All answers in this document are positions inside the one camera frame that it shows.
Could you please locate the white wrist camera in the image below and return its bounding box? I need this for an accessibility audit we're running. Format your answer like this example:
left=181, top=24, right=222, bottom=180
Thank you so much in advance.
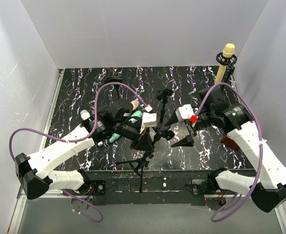
left=140, top=112, right=157, bottom=133
left=175, top=104, right=198, bottom=123

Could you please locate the black rear mic stand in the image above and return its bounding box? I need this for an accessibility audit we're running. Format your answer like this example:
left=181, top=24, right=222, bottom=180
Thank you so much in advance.
left=104, top=75, right=123, bottom=99

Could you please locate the green microphone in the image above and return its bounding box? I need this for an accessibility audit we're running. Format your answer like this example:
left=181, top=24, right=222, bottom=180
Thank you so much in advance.
left=109, top=111, right=143, bottom=143

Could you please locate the pink microphone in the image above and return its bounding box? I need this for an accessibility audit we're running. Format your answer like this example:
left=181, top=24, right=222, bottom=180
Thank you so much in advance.
left=130, top=100, right=139, bottom=111

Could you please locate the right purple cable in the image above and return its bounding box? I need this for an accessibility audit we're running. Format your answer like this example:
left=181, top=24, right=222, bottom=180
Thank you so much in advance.
left=191, top=82, right=265, bottom=223

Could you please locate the small black tripod stand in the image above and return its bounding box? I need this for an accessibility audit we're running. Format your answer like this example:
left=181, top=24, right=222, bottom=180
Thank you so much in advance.
left=116, top=130, right=175, bottom=193

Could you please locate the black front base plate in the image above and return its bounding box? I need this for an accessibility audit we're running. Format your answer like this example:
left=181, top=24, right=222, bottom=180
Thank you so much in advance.
left=79, top=169, right=213, bottom=206

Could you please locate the white microphone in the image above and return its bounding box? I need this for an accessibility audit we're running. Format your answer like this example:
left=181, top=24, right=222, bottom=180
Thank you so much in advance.
left=80, top=110, right=103, bottom=147

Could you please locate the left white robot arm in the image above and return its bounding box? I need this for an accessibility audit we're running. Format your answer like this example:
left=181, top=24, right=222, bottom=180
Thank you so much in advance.
left=15, top=99, right=157, bottom=200

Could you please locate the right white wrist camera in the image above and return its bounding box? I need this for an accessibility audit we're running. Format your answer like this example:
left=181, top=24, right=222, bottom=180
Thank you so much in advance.
left=175, top=104, right=198, bottom=123

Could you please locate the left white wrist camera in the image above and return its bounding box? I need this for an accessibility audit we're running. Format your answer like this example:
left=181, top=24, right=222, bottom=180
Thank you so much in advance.
left=140, top=112, right=157, bottom=133

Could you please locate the yellow microphone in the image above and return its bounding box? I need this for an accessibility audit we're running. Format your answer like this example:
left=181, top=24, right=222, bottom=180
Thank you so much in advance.
left=215, top=43, right=237, bottom=84

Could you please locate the black tripod shock-mount stand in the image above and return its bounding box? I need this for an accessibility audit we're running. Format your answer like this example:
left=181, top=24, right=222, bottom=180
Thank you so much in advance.
left=215, top=52, right=237, bottom=84

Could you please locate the brown box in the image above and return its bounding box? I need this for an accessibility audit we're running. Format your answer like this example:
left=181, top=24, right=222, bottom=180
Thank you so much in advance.
left=221, top=133, right=240, bottom=150

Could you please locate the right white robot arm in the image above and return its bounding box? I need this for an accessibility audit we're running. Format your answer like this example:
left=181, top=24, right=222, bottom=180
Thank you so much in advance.
left=165, top=83, right=286, bottom=213

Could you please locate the black round-base mic stand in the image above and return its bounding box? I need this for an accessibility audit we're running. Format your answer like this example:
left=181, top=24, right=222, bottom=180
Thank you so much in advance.
left=151, top=88, right=173, bottom=137

